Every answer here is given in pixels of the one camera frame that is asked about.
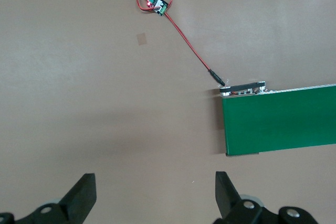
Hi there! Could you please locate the small controller board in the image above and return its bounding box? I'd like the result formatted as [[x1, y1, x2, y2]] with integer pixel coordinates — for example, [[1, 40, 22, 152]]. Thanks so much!
[[143, 0, 169, 17]]

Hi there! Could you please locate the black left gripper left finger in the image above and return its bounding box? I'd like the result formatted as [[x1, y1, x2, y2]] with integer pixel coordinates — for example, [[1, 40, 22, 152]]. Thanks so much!
[[15, 173, 97, 224]]

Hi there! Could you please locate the red black wire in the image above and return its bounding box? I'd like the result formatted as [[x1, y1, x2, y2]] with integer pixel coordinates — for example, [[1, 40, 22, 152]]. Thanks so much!
[[110, 0, 226, 87]]

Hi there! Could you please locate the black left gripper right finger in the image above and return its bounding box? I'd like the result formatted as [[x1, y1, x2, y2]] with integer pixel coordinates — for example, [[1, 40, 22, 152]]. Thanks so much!
[[214, 171, 266, 224]]

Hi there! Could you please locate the green conveyor belt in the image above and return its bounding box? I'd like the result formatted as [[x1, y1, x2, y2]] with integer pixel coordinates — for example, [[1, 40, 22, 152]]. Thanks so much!
[[219, 80, 336, 158]]

